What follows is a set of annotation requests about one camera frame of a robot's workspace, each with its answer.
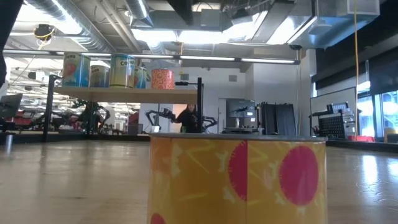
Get black aluminium rig frame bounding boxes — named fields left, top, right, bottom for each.
left=0, top=130, right=398, bottom=154

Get grey monitor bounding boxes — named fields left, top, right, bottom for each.
left=0, top=93, right=24, bottom=121

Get silver metal post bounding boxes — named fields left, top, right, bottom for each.
left=4, top=133, right=14, bottom=156

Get yellow hanging cord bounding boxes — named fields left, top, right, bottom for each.
left=353, top=0, right=360, bottom=141

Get blue tomato can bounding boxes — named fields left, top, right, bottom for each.
left=62, top=52, right=91, bottom=88
left=133, top=66, right=149, bottom=90

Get grey partition board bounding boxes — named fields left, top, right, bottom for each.
left=310, top=86, right=358, bottom=138

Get yellow bin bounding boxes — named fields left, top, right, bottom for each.
left=384, top=126, right=398, bottom=143

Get silver spiral air duct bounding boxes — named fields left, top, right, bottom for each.
left=124, top=0, right=154, bottom=28
left=26, top=0, right=114, bottom=53

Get black background gantry frame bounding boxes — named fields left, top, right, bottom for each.
left=158, top=80, right=200, bottom=133

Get black pegboard rack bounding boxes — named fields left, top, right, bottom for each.
left=310, top=101, right=356, bottom=140

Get person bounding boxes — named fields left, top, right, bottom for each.
left=175, top=104, right=200, bottom=134

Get black yellow cord reel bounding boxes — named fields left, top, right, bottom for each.
left=33, top=23, right=56, bottom=42

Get orange patterned can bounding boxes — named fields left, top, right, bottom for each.
left=150, top=68, right=175, bottom=91

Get black folding panel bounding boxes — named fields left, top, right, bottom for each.
left=260, top=101, right=297, bottom=136

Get window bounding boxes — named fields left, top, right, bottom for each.
left=356, top=90, right=398, bottom=138

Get blue can with pale picture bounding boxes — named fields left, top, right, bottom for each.
left=89, top=64, right=111, bottom=89

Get black monitor screen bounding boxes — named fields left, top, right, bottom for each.
left=226, top=98, right=257, bottom=128

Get yellow can with red circles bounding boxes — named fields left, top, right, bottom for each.
left=146, top=133, right=330, bottom=224

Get red bins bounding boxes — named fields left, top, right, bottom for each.
left=347, top=134, right=376, bottom=142

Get silver rectangular air duct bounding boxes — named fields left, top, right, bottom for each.
left=222, top=0, right=381, bottom=50

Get long ceiling light fixture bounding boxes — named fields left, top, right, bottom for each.
left=0, top=48, right=302, bottom=65

